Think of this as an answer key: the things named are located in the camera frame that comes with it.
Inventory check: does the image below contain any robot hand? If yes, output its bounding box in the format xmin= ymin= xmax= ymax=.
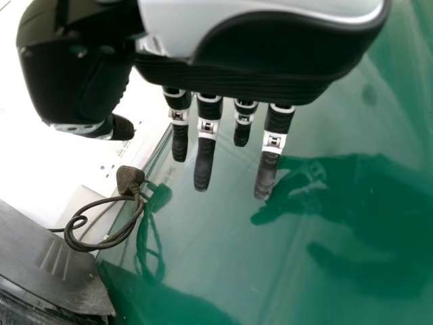
xmin=16 ymin=0 xmax=391 ymax=201

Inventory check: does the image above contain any white socket strip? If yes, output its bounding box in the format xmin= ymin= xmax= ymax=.
xmin=96 ymin=116 xmax=177 ymax=183

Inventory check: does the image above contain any black power plug with cable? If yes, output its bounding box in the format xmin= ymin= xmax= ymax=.
xmin=50 ymin=165 xmax=150 ymax=253

